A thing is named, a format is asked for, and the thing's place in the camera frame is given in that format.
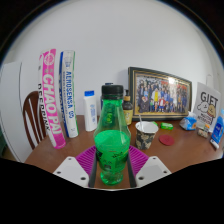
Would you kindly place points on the brown wooden chair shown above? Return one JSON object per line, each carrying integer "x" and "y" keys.
{"x": 28, "y": 116}

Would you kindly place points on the small patterned brown box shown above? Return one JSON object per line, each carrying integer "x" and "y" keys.
{"x": 202, "y": 133}

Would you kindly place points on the blue tissue pack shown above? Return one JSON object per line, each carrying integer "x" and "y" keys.
{"x": 188, "y": 122}

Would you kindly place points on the white bottle with blue cap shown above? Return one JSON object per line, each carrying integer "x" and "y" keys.
{"x": 90, "y": 113}

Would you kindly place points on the white blue green shuttlecock tube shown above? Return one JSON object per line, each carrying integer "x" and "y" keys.
{"x": 69, "y": 96}

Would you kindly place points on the green plastic drink bottle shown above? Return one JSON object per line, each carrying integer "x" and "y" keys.
{"x": 112, "y": 143}

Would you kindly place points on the flat round red coaster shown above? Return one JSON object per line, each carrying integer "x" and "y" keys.
{"x": 166, "y": 140}

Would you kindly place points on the brown pump bottle yellow label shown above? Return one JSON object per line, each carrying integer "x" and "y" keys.
{"x": 128, "y": 113}

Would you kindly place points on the framed cartoon group picture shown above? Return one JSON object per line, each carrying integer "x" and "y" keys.
{"x": 160, "y": 95}

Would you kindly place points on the thin stirring spoon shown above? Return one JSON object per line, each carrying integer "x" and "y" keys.
{"x": 141, "y": 121}

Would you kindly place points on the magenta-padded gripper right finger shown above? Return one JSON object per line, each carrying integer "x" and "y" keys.
{"x": 153, "y": 170}

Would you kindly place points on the pink shuttlecock tube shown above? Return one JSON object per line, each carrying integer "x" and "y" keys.
{"x": 51, "y": 100}

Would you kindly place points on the blue box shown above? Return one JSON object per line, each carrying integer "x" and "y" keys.
{"x": 219, "y": 128}

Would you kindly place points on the small white tube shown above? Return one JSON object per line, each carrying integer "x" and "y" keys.
{"x": 214, "y": 144}

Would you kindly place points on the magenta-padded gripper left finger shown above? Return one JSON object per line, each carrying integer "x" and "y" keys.
{"x": 68, "y": 170}

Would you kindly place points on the white cabinet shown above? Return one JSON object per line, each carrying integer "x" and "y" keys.
{"x": 11, "y": 110}

